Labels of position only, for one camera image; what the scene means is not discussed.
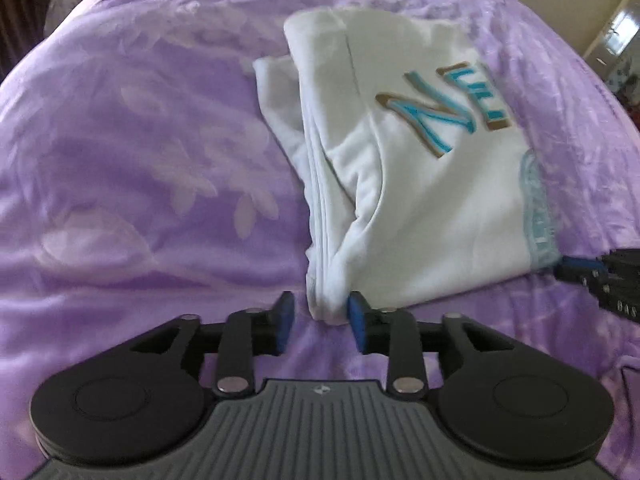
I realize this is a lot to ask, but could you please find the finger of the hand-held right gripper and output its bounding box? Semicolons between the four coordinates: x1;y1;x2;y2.
554;248;640;287
582;280;640;324

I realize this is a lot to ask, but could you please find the purple floral bed sheet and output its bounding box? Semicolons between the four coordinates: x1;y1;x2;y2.
0;0;640;480

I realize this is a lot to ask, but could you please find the white printed t-shirt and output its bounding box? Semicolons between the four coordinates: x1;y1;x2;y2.
252;7;562;324

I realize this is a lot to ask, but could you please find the brown patterned curtain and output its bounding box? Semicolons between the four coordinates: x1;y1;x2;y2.
0;0;57;83

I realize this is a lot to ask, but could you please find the white cabinet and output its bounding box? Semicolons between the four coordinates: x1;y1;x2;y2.
581;0;640;111

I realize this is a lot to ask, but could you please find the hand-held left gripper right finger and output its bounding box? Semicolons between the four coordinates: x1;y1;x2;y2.
347;290;516;395

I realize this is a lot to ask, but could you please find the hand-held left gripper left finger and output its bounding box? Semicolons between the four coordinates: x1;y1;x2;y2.
131;291;296;396

